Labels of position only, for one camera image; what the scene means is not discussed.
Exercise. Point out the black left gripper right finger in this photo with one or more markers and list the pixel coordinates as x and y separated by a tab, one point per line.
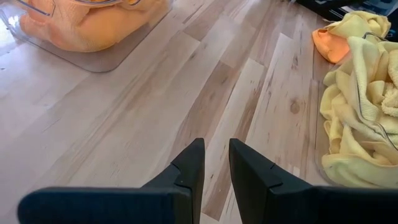
258	186

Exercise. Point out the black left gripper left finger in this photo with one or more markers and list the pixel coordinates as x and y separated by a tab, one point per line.
183	186

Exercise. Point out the yellow microfiber towel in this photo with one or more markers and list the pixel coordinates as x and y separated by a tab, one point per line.
367	62
351	168
357	23

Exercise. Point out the orange microfiber towel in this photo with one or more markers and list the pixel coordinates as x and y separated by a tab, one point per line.
87	28
331	43

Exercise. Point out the clear plastic basket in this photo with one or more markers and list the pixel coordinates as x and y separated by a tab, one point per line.
93	62
317	161

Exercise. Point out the black aluminium table frame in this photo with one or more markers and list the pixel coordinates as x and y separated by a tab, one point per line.
323	6

